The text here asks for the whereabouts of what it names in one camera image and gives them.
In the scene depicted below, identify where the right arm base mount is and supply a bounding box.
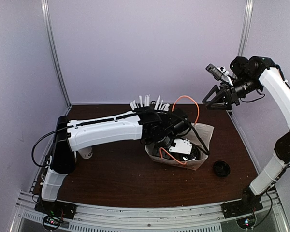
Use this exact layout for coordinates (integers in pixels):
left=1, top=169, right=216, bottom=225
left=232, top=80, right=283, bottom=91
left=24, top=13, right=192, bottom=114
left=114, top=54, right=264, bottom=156
left=221, top=200, right=263, bottom=230

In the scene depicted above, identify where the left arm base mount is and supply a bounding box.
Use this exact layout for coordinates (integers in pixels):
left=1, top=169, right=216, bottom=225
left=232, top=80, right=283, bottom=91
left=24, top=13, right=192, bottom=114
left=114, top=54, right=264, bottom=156
left=34, top=201, right=77, bottom=231

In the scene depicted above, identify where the stack of black cup lids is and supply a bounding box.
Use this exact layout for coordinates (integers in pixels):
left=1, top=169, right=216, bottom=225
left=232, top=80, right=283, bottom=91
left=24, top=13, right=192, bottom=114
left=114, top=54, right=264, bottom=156
left=213, top=160, right=231, bottom=177

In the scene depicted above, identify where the black cup lid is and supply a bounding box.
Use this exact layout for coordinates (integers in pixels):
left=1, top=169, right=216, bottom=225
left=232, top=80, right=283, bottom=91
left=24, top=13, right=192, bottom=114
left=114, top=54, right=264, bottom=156
left=183, top=147, right=201, bottom=161

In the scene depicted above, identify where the bundle of wrapped white straws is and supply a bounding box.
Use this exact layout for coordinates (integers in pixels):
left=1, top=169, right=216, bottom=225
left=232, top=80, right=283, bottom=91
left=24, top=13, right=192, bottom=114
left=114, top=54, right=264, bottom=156
left=129, top=94, right=170, bottom=112

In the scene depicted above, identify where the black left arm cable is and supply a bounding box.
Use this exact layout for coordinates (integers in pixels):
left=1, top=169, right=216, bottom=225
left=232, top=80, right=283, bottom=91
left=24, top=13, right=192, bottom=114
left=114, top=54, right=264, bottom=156
left=31, top=107, right=211, bottom=168

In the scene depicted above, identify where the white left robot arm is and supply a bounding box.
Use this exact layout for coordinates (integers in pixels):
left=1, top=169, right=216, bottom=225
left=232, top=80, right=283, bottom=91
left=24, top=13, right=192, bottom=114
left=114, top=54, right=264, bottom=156
left=40, top=106, right=193, bottom=215

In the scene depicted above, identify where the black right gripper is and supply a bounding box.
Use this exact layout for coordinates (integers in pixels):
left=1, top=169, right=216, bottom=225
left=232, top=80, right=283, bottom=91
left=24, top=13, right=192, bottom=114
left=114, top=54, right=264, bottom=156
left=203, top=74, right=261, bottom=110

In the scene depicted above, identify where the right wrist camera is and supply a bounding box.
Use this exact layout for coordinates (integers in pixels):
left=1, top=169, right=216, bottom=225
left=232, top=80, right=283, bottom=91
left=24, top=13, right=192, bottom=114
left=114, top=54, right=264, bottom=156
left=205, top=64, right=233, bottom=86

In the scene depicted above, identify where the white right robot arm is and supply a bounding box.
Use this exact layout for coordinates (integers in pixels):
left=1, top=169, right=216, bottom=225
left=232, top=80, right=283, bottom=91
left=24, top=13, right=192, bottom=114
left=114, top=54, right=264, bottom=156
left=203, top=56, right=290, bottom=214

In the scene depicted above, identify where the white printed paper bag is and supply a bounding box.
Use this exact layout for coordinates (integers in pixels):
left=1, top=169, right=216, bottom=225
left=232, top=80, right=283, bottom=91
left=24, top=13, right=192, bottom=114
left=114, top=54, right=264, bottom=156
left=144, top=96, right=215, bottom=171

